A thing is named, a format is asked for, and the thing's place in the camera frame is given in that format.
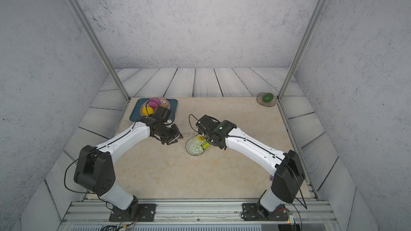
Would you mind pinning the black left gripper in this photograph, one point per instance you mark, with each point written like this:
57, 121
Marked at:
176, 135

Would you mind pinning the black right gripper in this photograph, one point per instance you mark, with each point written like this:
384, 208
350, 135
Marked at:
221, 124

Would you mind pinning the green oats bag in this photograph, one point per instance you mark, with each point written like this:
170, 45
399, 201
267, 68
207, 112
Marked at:
200, 144

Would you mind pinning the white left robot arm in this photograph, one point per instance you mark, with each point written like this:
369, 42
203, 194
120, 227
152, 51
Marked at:
95, 165

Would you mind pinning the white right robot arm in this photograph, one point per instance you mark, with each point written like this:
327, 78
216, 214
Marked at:
285, 167

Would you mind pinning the patterned fruit plate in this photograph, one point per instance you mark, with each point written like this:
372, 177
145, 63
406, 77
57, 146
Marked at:
165, 103

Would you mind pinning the yellow lemon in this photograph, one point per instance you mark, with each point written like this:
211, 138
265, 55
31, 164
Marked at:
147, 111

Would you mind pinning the purple onion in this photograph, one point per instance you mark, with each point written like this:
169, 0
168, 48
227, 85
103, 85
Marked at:
154, 103

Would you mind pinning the teal serving tray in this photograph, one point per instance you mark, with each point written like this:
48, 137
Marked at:
135, 114

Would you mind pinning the small grey dish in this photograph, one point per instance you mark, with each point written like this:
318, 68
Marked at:
271, 104

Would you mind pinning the green avocado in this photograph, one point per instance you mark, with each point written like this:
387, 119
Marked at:
268, 97

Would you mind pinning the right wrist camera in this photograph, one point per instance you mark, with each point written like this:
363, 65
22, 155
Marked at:
207, 123

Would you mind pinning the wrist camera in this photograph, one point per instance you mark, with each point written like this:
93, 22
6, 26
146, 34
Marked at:
162, 114
207, 123

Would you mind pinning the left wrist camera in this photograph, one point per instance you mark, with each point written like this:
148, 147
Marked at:
162, 114

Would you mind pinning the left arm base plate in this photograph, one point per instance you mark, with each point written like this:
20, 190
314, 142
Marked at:
136, 212

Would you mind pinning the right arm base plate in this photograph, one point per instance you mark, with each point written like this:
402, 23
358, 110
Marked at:
256, 212

